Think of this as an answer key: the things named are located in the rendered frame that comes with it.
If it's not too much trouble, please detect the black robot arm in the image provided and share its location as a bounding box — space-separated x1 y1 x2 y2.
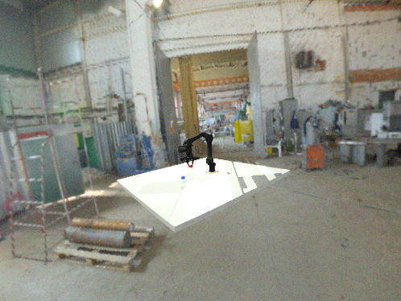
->
178 132 216 172

